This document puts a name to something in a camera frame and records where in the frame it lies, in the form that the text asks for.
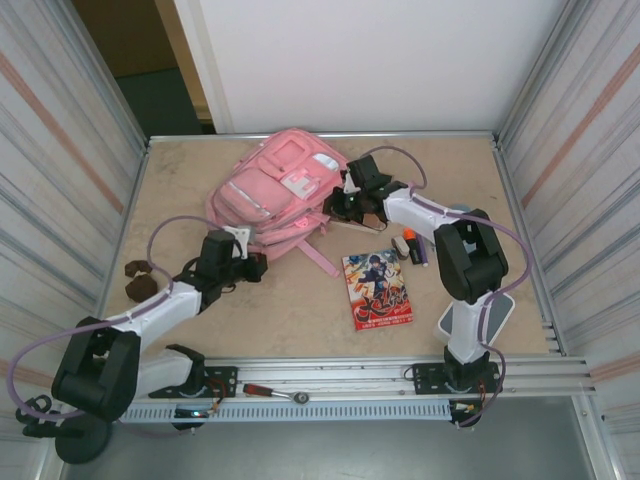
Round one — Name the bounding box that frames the manga comic book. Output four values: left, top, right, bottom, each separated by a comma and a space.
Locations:
341, 248, 417, 333

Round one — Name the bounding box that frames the black marker orange cap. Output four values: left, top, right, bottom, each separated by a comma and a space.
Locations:
402, 227, 422, 267

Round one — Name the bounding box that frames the red handled ratchet wrench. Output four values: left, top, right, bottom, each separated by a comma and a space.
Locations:
243, 382, 311, 405

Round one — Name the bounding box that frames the dark brown lump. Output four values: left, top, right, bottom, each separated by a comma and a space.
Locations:
123, 276, 160, 302
123, 259, 154, 279

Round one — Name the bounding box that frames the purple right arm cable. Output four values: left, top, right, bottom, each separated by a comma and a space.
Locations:
357, 145, 534, 431

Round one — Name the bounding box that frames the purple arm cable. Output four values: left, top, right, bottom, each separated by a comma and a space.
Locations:
8, 214, 234, 437
357, 145, 534, 431

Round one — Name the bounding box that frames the grey slotted cable duct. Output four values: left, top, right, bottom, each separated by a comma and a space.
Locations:
122, 402, 451, 424

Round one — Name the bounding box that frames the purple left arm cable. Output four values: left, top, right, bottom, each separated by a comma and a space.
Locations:
8, 214, 234, 437

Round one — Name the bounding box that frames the pink backpack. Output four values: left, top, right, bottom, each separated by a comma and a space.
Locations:
203, 128, 351, 280

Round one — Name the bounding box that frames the white flat box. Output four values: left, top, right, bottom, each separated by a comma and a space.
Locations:
436, 292, 516, 346

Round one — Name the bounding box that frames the brown notebook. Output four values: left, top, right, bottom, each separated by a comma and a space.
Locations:
329, 199, 390, 235

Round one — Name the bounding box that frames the black round base stand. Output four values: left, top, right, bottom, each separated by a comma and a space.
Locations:
15, 394, 114, 465

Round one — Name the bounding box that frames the white door frame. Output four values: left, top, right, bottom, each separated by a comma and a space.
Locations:
172, 0, 236, 135

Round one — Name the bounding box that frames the aluminium back rail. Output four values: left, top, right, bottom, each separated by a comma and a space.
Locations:
147, 131, 501, 147

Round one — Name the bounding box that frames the small circuit board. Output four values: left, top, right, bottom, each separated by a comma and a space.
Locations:
448, 398, 484, 417
173, 407, 221, 420

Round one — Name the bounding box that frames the aluminium side rail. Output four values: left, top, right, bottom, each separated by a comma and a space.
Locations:
89, 137, 152, 361
492, 133, 566, 357

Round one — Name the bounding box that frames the aluminium front rail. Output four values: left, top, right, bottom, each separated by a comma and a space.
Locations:
59, 354, 599, 401

